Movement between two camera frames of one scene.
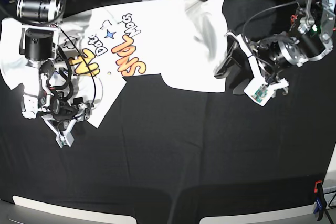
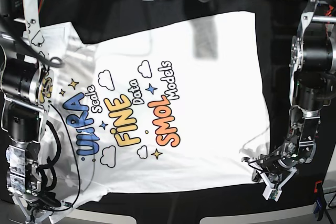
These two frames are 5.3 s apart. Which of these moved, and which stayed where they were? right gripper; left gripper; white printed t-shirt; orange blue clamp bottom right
Moved: right gripper; white printed t-shirt; left gripper
Stayed: orange blue clamp bottom right
